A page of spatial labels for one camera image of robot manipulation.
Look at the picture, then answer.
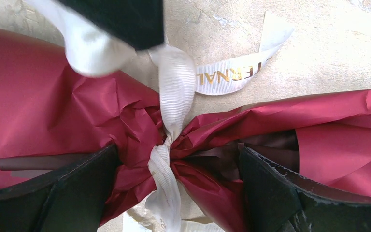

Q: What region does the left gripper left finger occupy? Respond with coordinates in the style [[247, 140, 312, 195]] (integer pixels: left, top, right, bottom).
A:
[[0, 145, 120, 232]]

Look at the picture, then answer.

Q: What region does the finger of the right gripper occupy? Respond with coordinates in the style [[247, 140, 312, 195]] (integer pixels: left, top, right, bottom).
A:
[[59, 0, 164, 51]]

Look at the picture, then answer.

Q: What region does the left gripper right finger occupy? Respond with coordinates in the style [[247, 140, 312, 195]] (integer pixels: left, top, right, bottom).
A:
[[239, 147, 371, 232]]

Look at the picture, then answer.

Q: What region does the cream printed ribbon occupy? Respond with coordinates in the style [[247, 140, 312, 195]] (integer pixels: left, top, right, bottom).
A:
[[29, 0, 294, 232]]

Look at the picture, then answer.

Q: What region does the pink flower bouquet red wrap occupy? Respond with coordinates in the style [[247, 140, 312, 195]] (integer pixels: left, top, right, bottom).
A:
[[0, 29, 371, 232]]

